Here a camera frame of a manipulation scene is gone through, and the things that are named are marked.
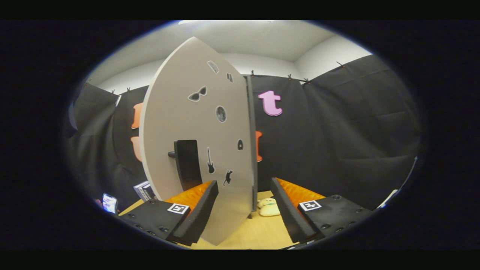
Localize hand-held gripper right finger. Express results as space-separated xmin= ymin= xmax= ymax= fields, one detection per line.
xmin=271 ymin=177 xmax=374 ymax=243

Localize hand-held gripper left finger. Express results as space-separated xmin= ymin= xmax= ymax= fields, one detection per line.
xmin=119 ymin=180 xmax=219 ymax=247

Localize black door handle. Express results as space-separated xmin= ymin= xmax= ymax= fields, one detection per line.
xmin=168 ymin=139 xmax=203 ymax=192

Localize beige cabinet door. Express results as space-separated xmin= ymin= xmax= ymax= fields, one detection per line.
xmin=139 ymin=36 xmax=259 ymax=246

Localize yellow plush toy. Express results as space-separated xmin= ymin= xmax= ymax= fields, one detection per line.
xmin=257 ymin=198 xmax=281 ymax=217

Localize dark blue book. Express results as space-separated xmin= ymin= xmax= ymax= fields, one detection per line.
xmin=133 ymin=181 xmax=158 ymax=202

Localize black backdrop cloth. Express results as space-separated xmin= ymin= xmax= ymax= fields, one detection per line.
xmin=66 ymin=54 xmax=422 ymax=210

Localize grey cabinet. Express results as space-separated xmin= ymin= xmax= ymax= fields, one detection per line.
xmin=243 ymin=74 xmax=260 ymax=219

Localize smartphone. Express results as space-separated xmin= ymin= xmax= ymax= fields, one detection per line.
xmin=102 ymin=193 xmax=119 ymax=214

